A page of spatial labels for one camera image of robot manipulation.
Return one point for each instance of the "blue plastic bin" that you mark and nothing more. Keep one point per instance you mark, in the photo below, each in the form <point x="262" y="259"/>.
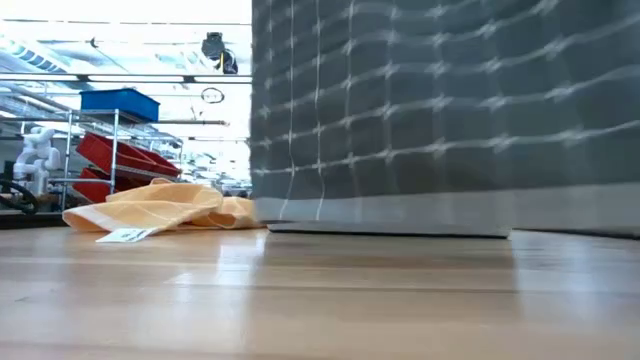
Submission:
<point x="120" y="102"/>

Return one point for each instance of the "small white paper tag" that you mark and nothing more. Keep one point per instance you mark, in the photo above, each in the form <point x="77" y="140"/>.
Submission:
<point x="125" y="235"/>

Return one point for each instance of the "orange checked towel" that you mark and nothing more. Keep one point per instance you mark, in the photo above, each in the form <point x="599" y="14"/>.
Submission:
<point x="150" y="207"/>

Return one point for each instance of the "grey checked towel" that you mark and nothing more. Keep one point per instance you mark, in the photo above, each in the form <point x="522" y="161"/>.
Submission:
<point x="425" y="100"/>

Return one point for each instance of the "red plastic bin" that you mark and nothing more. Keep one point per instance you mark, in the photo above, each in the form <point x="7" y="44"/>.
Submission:
<point x="107" y="152"/>
<point x="92" y="190"/>

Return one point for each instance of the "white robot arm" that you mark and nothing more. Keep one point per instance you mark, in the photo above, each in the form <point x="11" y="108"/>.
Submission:
<point x="37" y="150"/>

